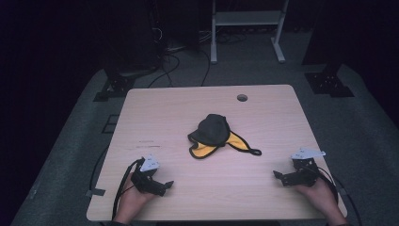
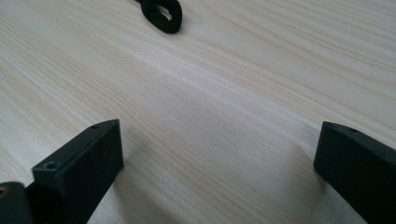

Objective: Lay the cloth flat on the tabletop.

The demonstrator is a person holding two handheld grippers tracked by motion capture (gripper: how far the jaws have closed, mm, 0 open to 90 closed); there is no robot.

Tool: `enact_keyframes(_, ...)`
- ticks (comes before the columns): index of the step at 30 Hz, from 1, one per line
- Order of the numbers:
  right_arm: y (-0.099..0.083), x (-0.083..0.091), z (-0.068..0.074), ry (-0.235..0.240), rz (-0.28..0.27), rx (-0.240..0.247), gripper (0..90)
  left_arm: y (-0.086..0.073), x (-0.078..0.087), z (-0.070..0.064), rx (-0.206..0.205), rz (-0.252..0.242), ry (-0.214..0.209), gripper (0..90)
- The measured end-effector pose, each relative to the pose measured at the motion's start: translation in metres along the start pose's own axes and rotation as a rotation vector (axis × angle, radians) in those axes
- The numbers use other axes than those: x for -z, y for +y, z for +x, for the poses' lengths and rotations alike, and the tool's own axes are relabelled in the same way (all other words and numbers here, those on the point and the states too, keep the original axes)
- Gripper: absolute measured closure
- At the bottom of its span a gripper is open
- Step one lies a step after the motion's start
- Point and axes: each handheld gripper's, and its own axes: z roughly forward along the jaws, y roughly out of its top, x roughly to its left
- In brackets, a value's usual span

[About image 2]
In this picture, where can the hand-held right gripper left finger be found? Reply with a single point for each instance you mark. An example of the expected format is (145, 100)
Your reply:
(77, 168)

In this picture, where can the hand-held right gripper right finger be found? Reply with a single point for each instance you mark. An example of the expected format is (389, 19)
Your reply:
(358, 168)

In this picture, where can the yellow and black towel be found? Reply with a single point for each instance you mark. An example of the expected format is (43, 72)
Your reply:
(174, 25)

